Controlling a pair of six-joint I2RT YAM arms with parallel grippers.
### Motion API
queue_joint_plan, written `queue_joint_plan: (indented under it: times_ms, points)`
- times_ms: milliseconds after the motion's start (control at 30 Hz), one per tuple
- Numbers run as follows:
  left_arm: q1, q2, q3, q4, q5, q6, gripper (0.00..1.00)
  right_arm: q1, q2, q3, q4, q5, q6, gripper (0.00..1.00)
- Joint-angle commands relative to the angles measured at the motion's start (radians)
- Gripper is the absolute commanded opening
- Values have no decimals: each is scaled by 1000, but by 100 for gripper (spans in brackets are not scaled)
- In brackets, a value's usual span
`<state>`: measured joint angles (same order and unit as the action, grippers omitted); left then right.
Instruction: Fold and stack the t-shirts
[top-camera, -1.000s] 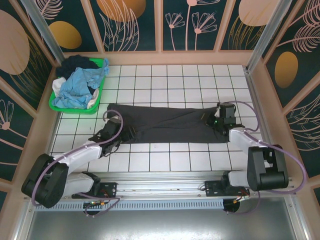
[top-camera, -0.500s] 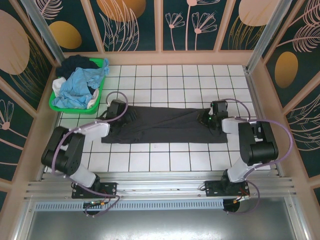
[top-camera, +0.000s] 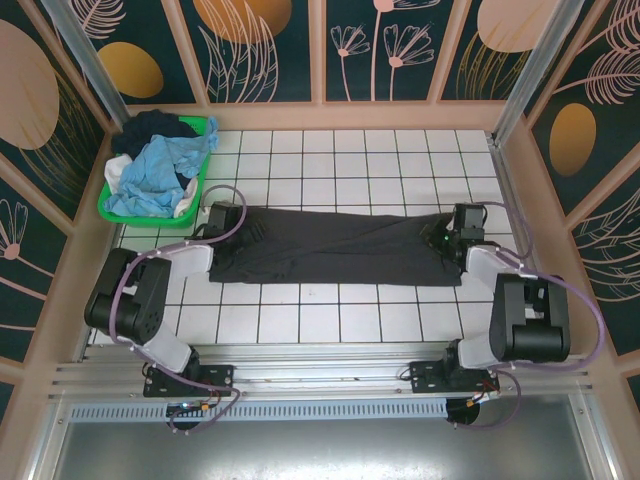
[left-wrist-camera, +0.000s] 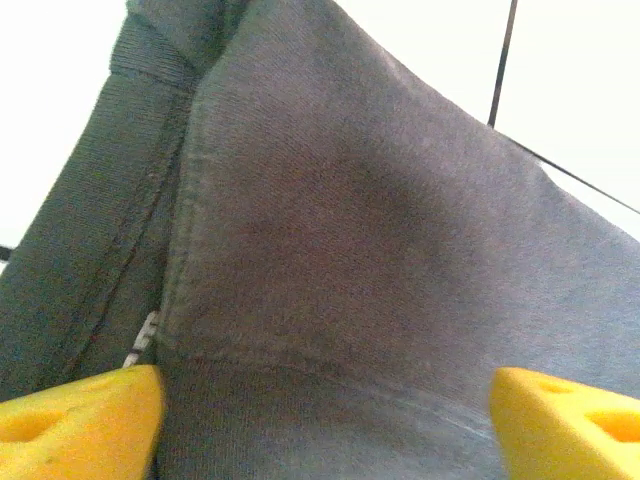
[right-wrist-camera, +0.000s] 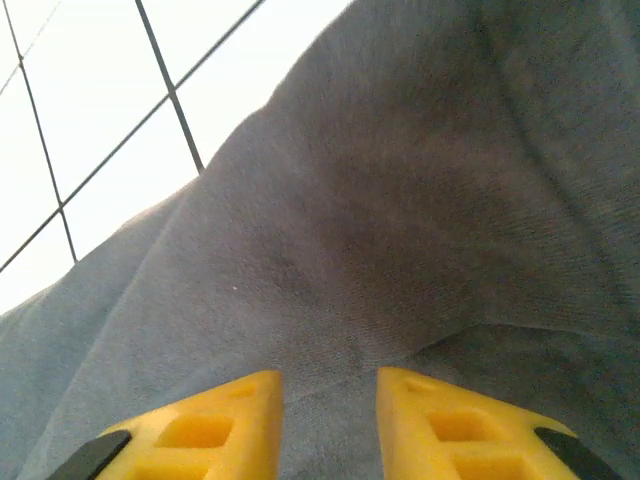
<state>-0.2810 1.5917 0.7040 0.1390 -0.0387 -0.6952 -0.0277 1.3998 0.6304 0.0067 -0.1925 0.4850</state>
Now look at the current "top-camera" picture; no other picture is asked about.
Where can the dark grey t-shirt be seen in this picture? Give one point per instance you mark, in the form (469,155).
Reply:
(340,250)

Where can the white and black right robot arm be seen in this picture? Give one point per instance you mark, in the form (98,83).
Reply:
(530,320)

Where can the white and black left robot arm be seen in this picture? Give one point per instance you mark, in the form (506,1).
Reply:
(192,260)

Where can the green plastic basket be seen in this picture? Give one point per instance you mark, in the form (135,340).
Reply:
(140,221)

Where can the navy blue t-shirt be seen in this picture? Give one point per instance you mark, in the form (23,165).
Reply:
(145,127)

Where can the orange power connector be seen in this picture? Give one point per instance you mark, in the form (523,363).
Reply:
(472,401)

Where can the grey metal shelf plate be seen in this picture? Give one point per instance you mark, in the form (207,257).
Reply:
(320,450)

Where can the aluminium side rail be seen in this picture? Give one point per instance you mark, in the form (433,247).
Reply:
(506,175)

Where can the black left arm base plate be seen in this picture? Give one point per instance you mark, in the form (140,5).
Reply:
(220,376)

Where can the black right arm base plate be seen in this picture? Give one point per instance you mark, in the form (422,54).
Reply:
(425,375)

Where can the aluminium corner post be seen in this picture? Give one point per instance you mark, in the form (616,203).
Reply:
(540,60)
(85,55)

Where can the aluminium mounting rail frame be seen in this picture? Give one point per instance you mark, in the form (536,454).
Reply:
(320,370)

